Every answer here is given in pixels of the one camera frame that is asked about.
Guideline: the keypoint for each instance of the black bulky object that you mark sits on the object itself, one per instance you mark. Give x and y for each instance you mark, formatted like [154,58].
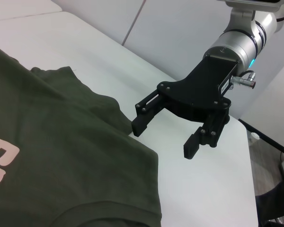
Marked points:
[277,203]

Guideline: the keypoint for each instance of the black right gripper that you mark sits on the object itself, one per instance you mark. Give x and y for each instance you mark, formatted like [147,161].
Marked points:
[198,94]

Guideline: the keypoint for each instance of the dark green FREE print t-shirt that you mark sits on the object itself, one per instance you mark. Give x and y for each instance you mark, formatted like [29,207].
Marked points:
[61,146]

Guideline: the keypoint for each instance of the small white floor item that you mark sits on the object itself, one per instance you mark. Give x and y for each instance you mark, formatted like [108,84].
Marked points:
[254,136]

